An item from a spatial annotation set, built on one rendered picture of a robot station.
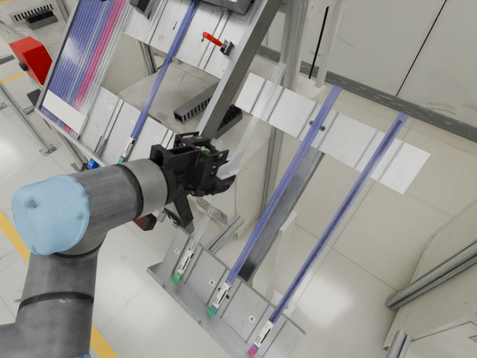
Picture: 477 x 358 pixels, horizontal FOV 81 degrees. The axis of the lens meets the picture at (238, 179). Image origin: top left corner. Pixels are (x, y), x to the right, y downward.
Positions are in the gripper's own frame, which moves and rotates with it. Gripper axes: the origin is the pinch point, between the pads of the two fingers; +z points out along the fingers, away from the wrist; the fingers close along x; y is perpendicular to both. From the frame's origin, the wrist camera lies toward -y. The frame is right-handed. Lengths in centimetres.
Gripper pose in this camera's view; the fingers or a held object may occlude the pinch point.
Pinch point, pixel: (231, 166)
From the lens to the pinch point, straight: 56.0
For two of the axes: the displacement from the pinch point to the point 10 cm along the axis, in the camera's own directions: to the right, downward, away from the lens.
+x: -7.6, -5.1, 4.0
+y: 3.0, -8.3, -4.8
